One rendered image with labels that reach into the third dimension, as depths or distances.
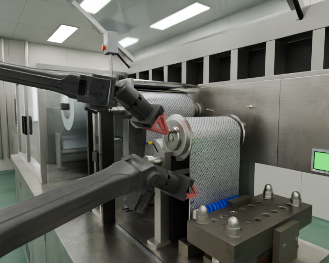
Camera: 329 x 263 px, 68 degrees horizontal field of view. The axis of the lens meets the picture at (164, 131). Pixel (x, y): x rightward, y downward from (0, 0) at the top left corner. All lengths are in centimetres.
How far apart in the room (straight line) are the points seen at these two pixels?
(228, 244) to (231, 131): 38
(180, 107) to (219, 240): 55
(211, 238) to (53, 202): 40
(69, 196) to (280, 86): 73
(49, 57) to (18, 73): 561
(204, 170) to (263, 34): 53
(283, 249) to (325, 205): 273
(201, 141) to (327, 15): 51
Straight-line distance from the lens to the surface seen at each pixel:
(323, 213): 353
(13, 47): 625
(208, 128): 78
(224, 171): 85
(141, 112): 66
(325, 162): 86
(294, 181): 357
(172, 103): 98
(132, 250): 85
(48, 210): 44
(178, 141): 73
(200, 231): 70
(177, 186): 68
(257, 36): 100
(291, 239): 81
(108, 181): 50
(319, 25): 90
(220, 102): 106
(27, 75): 71
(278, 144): 92
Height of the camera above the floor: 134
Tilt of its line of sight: 5 degrees down
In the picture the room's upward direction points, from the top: straight up
